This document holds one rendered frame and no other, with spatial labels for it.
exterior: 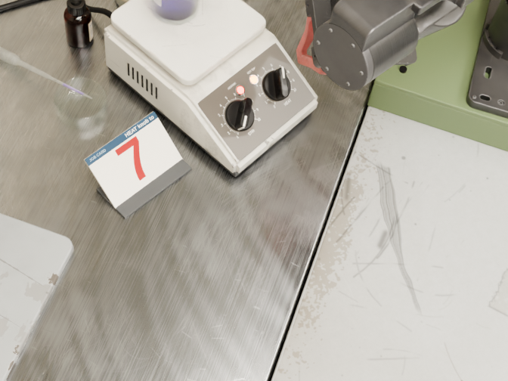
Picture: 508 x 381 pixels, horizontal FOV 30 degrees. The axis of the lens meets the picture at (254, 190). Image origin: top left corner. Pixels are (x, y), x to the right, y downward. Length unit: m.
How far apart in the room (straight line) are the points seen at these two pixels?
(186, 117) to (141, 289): 0.18
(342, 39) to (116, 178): 0.33
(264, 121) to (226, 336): 0.23
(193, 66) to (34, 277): 0.26
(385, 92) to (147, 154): 0.27
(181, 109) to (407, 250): 0.27
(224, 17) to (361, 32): 0.32
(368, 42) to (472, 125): 0.36
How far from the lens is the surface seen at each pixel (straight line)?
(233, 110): 0.96
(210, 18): 0.99
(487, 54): 1.07
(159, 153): 0.98
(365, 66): 0.71
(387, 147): 1.03
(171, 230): 0.95
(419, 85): 1.03
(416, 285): 0.95
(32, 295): 0.91
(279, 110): 0.99
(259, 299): 0.92
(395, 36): 0.73
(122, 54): 1.00
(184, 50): 0.96
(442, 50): 1.07
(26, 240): 0.94
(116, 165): 0.96
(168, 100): 0.98
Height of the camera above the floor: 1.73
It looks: 58 degrees down
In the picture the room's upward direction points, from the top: 10 degrees clockwise
